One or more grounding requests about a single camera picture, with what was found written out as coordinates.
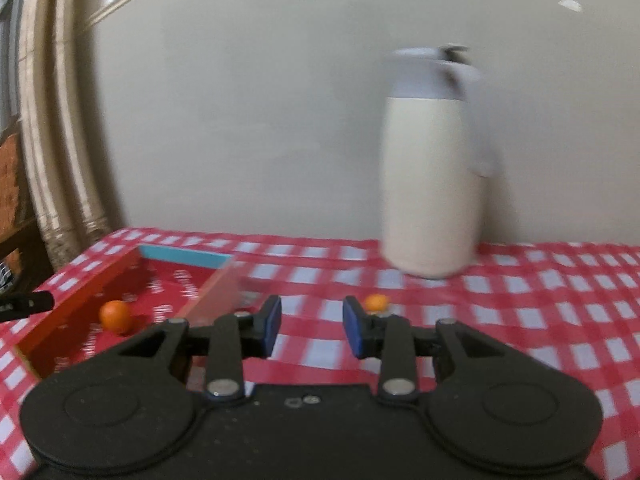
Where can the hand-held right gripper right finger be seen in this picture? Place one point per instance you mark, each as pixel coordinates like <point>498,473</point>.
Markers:
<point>353,327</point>

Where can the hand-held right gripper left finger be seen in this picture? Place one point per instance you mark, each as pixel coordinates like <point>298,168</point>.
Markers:
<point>271,327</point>

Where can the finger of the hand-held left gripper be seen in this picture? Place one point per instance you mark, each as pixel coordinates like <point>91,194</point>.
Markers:
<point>27,304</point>

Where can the small orange kumquat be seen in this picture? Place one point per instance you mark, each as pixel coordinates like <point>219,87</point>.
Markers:
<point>376,302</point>

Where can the orange tangerine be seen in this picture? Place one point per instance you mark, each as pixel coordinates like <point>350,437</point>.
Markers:
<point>115,316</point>

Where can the red cardboard box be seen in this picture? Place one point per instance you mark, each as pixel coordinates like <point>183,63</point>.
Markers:
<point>170,280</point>

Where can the wooden cabinet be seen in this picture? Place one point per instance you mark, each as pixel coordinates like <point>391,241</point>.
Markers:
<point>10,175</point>

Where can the white thermos jug grey lid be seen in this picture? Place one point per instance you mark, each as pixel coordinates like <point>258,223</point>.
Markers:
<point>425,185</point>

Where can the red checkered tablecloth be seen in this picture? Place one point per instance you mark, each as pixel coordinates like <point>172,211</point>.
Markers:
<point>525,310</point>

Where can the golden wall moulding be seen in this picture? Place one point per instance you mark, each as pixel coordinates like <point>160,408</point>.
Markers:
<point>55,160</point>

